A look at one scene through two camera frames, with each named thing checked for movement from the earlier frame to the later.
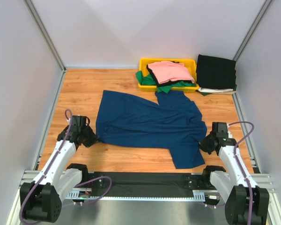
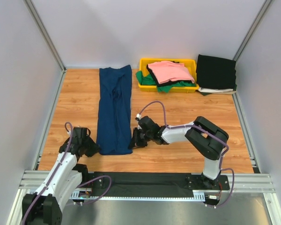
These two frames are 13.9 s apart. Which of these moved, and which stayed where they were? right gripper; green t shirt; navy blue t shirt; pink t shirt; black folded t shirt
Moved: navy blue t shirt; right gripper
Stayed: green t shirt; pink t shirt; black folded t shirt
